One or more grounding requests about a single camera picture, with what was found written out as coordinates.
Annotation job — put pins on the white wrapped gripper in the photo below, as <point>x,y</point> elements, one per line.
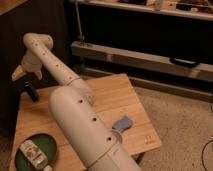
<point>30,63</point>

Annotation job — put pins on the cluttered shelf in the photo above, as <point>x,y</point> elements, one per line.
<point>142,8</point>

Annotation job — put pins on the grey metal beam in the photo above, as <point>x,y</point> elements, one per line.
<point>140,60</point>

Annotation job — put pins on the white labelled bottle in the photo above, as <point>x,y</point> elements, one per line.
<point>34,154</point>

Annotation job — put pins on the dark green plate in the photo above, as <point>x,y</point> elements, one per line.
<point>48,146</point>

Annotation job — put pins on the black handle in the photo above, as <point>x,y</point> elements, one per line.
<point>184,64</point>

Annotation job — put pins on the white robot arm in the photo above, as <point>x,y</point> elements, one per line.
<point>71,106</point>

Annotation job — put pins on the metal pole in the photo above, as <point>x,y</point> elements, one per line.
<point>81,36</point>

